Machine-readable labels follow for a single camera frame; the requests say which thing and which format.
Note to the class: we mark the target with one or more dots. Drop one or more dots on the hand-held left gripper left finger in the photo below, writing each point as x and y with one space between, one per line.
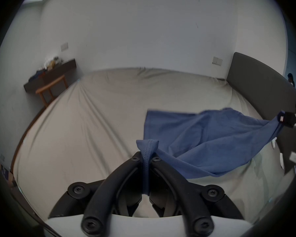
101 199

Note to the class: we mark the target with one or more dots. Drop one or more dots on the dark grey padded headboard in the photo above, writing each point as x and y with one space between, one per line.
256 88

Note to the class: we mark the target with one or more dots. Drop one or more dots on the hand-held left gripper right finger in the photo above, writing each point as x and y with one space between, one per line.
185 196

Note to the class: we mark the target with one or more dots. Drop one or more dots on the wooden chair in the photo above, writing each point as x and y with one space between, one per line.
50 86

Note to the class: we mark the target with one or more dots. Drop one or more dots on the blue garment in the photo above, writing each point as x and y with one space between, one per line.
212 137

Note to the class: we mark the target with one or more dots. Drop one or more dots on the dark wall shelf with items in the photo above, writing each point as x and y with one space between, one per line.
56 71

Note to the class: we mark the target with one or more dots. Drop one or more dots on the bed with beige sheet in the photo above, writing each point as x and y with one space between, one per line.
88 120

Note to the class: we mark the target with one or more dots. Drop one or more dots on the white wall socket plate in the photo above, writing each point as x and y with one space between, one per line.
64 47
217 61

